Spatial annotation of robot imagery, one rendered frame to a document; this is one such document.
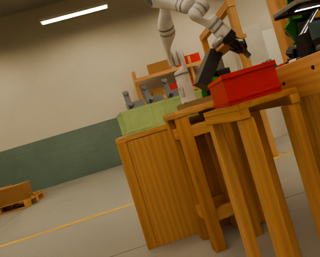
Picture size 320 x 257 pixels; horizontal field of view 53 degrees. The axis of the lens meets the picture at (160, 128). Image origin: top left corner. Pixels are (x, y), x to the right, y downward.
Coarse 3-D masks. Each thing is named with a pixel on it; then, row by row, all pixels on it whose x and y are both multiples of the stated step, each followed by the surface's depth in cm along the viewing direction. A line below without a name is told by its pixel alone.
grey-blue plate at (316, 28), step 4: (316, 20) 136; (308, 24) 135; (312, 24) 135; (316, 24) 136; (312, 28) 135; (316, 28) 135; (312, 32) 135; (316, 32) 135; (312, 36) 135; (316, 36) 135; (316, 40) 135; (316, 44) 135
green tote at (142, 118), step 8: (176, 96) 229; (200, 96) 233; (152, 104) 225; (160, 104) 226; (168, 104) 228; (176, 104) 229; (120, 112) 220; (128, 112) 221; (136, 112) 223; (144, 112) 224; (152, 112) 225; (160, 112) 226; (168, 112) 227; (120, 120) 240; (128, 120) 222; (136, 120) 223; (144, 120) 224; (152, 120) 225; (160, 120) 226; (120, 128) 256; (128, 128) 221; (136, 128) 222; (144, 128) 224
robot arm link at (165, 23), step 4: (160, 12) 176; (164, 12) 174; (168, 12) 173; (160, 16) 177; (164, 16) 175; (168, 16) 175; (160, 20) 177; (164, 20) 176; (168, 20) 176; (160, 24) 178; (164, 24) 177; (168, 24) 177; (172, 24) 179; (160, 28) 179; (164, 28) 178; (168, 28) 178; (172, 28) 180
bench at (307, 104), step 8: (304, 96) 220; (312, 96) 221; (304, 104) 219; (312, 104) 221; (304, 112) 222; (312, 112) 221; (304, 120) 224; (312, 120) 220; (232, 128) 206; (312, 128) 220; (240, 136) 207; (312, 136) 221; (240, 144) 207; (312, 144) 223; (240, 152) 206; (248, 168) 207; (248, 176) 207; (256, 192) 208; (256, 200) 207; (256, 208) 207
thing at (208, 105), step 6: (210, 102) 185; (186, 108) 182; (192, 108) 183; (198, 108) 184; (204, 108) 184; (168, 114) 195; (174, 114) 181; (180, 114) 181; (186, 114) 182; (168, 120) 201
